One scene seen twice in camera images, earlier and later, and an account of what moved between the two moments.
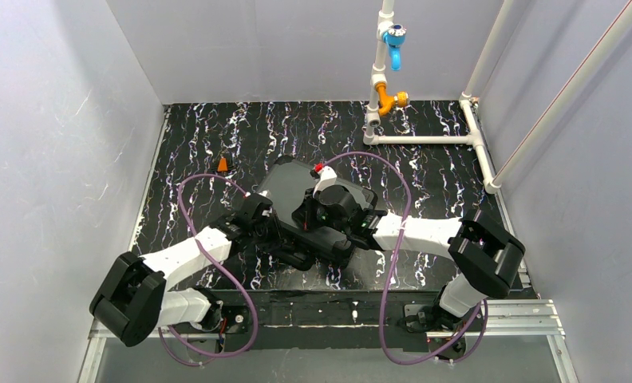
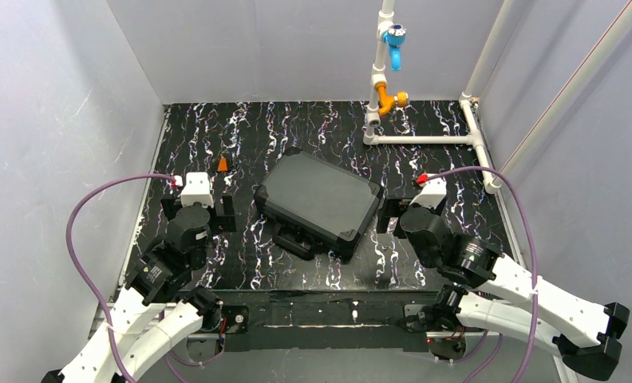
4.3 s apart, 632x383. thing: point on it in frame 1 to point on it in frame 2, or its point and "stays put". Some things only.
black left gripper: x=282 y=249 to x=227 y=212
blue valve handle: x=394 y=37 stays put
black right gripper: x=306 y=218 to x=389 y=214
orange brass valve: x=401 y=99 stays put
